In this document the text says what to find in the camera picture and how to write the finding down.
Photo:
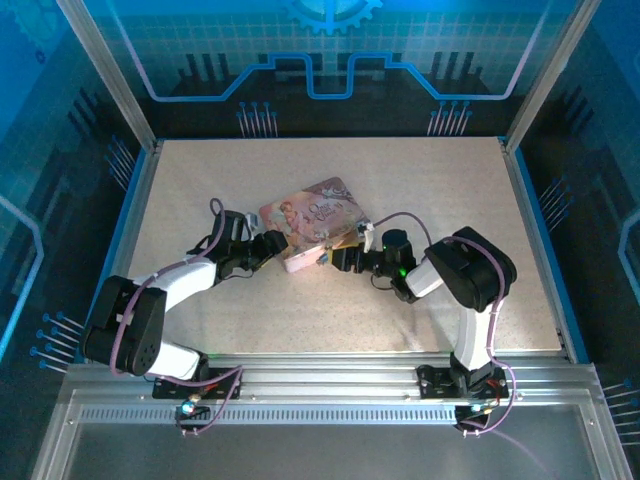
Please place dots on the pink illustrated tin box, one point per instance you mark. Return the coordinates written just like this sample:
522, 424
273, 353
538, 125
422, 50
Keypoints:
310, 215

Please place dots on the aluminium frame post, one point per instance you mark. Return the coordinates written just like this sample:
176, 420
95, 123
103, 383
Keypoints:
547, 75
107, 75

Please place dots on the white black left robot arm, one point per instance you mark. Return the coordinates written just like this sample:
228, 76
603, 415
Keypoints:
185, 280

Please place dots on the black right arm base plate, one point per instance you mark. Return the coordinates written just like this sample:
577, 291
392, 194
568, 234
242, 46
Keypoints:
435, 382

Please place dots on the small blue padlock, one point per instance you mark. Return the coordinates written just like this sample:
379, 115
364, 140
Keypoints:
323, 259

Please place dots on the grey metal front panel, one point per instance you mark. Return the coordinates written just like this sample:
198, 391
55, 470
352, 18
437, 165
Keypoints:
325, 455

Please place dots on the aluminium mounting rail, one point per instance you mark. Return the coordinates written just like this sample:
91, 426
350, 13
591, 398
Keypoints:
325, 375

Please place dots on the aluminium table side rail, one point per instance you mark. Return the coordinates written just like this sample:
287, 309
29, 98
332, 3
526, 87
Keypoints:
137, 210

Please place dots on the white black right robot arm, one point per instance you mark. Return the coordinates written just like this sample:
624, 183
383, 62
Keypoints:
470, 270

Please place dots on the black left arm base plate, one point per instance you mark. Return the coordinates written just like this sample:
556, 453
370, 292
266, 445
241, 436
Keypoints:
225, 385

